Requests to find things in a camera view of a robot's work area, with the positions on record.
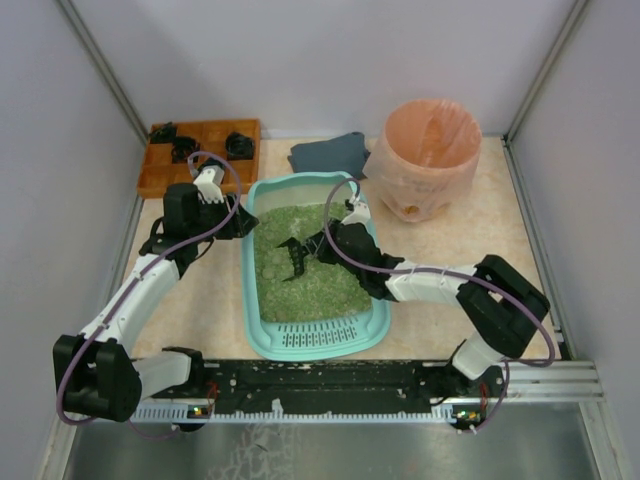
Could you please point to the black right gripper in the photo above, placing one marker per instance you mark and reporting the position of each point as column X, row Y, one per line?
column 324, row 240

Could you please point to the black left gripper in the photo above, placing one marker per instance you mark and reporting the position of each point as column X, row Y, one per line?
column 235, row 218

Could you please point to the black slotted litter scoop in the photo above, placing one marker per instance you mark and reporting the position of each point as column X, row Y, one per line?
column 297, row 254

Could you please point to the teal plastic litter box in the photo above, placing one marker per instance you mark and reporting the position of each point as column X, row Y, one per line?
column 323, row 314

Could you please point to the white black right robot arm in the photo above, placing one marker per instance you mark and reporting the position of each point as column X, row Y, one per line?
column 505, row 309

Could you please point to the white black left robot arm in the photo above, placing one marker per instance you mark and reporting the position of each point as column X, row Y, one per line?
column 95, row 375

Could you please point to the dark rolled cloth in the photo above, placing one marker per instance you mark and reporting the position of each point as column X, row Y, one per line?
column 239, row 146
column 163, row 134
column 182, row 148

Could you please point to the wooden compartment tray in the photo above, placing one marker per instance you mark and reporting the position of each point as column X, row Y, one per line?
column 158, row 171

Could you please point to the folded dark grey cloth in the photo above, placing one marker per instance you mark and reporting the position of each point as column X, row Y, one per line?
column 346, row 153

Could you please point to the orange bagged trash bin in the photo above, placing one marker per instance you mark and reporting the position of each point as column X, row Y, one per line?
column 425, row 158

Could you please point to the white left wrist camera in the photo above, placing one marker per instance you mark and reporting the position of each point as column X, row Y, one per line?
column 208, row 184

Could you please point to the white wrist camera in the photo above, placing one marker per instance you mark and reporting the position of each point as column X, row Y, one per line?
column 208, row 184
column 358, row 213

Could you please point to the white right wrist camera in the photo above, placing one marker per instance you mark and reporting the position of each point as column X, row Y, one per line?
column 358, row 213

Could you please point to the black rail base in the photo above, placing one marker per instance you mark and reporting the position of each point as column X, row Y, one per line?
column 337, row 387

